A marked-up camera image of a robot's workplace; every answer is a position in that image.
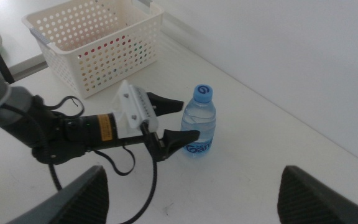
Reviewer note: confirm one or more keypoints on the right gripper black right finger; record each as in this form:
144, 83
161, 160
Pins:
306, 202

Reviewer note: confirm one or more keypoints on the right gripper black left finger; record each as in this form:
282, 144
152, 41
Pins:
79, 202

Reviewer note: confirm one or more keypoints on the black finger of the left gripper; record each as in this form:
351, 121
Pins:
176, 138
165, 104

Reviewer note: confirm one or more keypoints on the white perforated plastic basket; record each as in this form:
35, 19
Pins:
61, 53

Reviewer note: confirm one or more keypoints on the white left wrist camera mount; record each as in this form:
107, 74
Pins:
129, 105

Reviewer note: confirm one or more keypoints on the clear water bottle blue cap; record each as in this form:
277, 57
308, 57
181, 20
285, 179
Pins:
199, 121

